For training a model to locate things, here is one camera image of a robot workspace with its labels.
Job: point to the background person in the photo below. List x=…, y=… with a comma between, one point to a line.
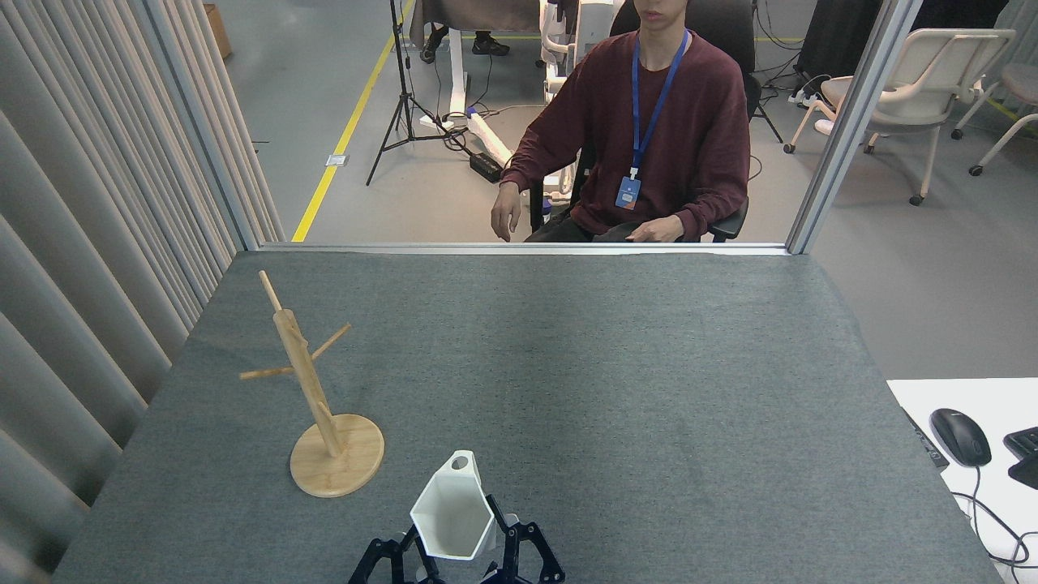
x=491, y=46

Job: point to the grey pleated curtain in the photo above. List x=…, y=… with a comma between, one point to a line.
x=81, y=243

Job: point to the black office chair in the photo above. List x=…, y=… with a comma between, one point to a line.
x=726, y=32

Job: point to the short black tripod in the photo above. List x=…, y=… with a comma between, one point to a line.
x=769, y=122

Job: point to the metal floor outlet plate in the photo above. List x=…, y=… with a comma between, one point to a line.
x=336, y=161

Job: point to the black flat device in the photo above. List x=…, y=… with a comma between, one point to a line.
x=928, y=442

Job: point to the grey seat white chair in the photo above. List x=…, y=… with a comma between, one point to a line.
x=1022, y=81

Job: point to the white power strip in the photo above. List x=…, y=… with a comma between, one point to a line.
x=804, y=99

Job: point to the white standing desk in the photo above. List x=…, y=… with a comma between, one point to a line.
x=458, y=73

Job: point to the grey felt table cover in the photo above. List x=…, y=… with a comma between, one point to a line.
x=568, y=389

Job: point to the black computer mouse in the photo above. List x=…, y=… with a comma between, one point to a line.
x=960, y=436

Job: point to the black keyboard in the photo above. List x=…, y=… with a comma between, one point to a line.
x=1026, y=454

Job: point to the white hexagonal cup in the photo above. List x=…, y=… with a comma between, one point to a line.
x=450, y=511

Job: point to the white office chair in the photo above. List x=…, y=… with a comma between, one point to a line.
x=932, y=81

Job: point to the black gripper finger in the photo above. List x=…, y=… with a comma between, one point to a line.
x=381, y=551
x=512, y=537

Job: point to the blue badge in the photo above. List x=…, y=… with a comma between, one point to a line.
x=628, y=193

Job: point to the black fabric screen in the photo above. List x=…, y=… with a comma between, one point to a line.
x=835, y=32

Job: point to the cardboard box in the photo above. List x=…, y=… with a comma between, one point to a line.
x=219, y=31

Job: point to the person's right forearm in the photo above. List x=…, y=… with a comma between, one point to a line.
x=531, y=158

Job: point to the white wheeled stand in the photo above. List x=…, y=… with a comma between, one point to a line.
x=588, y=20

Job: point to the tall black tripod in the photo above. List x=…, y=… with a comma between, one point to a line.
x=403, y=89

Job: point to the white side desk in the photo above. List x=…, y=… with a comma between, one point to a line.
x=973, y=397

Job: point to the silver post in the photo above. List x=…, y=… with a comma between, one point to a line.
x=203, y=122
x=851, y=122

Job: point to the person's right hand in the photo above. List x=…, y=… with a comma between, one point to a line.
x=506, y=211

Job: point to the wooden cup rack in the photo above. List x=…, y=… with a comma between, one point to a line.
x=336, y=462

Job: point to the person's left forearm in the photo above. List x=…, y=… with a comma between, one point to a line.
x=709, y=215

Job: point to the person's left hand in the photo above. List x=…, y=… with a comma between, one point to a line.
x=657, y=231

